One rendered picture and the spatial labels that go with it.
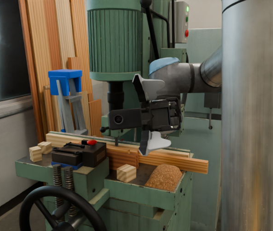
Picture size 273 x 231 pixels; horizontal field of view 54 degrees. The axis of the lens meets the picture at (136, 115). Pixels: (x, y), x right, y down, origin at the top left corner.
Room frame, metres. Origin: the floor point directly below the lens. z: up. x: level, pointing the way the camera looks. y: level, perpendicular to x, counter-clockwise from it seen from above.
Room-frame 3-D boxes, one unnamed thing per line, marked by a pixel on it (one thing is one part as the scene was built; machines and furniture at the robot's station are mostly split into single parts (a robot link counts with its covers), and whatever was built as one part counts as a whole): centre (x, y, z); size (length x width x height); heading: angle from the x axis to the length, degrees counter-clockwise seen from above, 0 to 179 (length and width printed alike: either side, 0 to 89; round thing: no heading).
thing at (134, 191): (0.86, 0.15, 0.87); 0.61 x 0.30 x 0.06; 68
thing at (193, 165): (0.92, 0.01, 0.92); 0.54 x 0.02 x 0.04; 68
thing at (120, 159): (0.86, 0.10, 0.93); 0.22 x 0.01 x 0.06; 68
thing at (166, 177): (0.78, -0.09, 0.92); 0.14 x 0.09 x 0.04; 158
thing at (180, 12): (1.19, -0.18, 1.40); 0.10 x 0.06 x 0.16; 158
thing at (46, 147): (1.00, 0.36, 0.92); 0.04 x 0.04 x 0.04; 71
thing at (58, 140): (0.98, 0.10, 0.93); 0.60 x 0.02 x 0.05; 68
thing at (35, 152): (0.93, 0.37, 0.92); 0.04 x 0.03 x 0.05; 40
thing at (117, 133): (0.96, 0.06, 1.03); 0.14 x 0.07 x 0.09; 158
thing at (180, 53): (1.09, -0.15, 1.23); 0.09 x 0.08 x 0.15; 158
